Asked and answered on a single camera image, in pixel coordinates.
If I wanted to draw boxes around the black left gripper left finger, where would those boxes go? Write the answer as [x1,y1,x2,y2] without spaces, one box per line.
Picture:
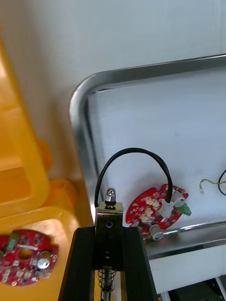
[57,226,104,301]

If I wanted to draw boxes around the black wire harness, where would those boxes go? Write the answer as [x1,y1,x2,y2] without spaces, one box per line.
[218,168,226,196]

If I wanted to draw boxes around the round red circuit board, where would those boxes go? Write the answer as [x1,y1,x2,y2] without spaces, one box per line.
[0,229,59,287]
[125,183,192,241]

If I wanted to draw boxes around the yellow-orange plastic bin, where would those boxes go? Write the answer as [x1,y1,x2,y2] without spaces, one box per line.
[0,25,53,219]
[0,178,128,301]

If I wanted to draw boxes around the steel tray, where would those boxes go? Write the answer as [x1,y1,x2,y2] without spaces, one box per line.
[69,53,226,261]

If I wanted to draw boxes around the white sheet tray liner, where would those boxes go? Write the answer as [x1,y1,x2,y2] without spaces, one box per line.
[87,67,226,228]

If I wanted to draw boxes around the green-yellow wire harness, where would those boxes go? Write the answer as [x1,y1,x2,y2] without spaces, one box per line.
[199,178,226,194]

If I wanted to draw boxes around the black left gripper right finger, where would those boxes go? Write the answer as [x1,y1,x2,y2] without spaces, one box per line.
[121,226,159,301]

